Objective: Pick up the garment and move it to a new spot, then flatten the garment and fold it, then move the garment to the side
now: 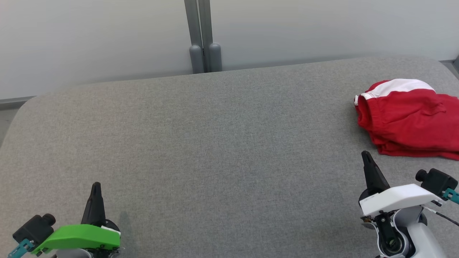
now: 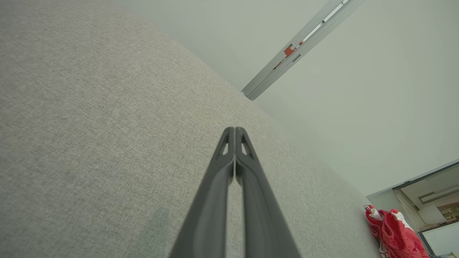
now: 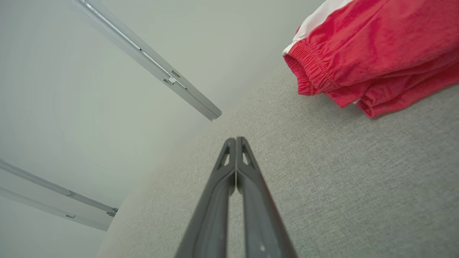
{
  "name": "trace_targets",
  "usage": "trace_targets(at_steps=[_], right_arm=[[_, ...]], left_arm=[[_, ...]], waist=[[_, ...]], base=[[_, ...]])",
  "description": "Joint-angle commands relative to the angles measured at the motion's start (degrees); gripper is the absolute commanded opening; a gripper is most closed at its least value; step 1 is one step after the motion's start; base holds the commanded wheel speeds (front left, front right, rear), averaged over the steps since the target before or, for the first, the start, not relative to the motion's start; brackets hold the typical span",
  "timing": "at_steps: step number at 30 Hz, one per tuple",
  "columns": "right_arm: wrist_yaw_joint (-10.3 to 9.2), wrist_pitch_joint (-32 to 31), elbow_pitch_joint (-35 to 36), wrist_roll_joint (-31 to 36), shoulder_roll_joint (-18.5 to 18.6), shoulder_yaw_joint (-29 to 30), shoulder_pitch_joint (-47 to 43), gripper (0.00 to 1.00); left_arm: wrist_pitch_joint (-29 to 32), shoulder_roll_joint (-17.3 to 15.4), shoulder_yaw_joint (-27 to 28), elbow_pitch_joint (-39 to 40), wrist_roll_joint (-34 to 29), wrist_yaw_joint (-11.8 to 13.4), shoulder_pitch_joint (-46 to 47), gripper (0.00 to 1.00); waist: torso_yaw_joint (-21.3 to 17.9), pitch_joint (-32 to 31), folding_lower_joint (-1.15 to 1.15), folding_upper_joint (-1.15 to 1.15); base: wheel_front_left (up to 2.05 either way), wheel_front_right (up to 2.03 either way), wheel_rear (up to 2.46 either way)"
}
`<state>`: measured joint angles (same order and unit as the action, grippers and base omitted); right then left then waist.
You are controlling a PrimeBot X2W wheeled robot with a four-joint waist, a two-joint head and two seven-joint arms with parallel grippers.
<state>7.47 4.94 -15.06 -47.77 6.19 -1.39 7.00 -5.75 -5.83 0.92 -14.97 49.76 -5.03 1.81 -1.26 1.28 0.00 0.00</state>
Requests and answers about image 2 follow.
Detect grey straight partition post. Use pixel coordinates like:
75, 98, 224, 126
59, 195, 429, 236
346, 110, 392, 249
242, 0, 345, 94
247, 0, 364, 101

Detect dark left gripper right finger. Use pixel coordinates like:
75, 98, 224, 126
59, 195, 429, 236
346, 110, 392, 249
236, 127, 301, 258

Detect dark partition top rail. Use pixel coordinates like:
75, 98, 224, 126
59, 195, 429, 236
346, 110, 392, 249
392, 160, 459, 190

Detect red shorts with white stripe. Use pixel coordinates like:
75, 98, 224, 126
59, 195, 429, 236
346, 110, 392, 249
378, 209, 430, 258

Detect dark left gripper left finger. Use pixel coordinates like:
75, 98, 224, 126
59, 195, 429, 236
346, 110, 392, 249
169, 127, 235, 258

